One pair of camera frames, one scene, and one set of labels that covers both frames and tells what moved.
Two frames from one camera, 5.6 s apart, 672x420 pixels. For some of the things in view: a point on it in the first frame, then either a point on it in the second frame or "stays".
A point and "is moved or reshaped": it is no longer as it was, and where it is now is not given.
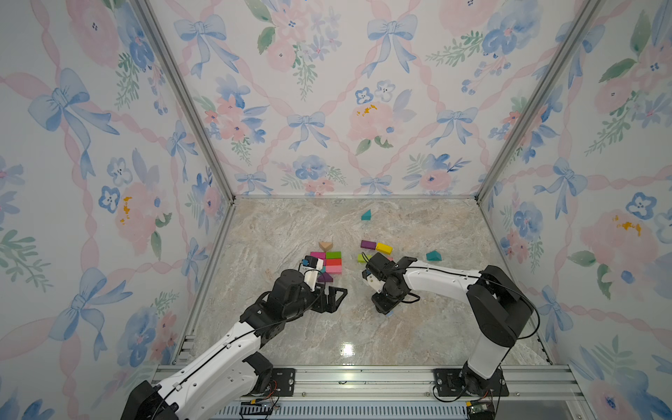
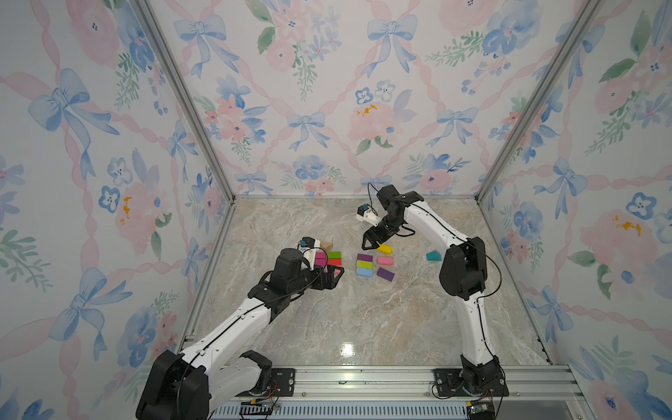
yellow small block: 384,248 stays
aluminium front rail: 417,383 stays
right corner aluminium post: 584,22 stays
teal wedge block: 433,255 stays
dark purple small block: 368,244 is moved or reshaped
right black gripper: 380,305 → 371,234
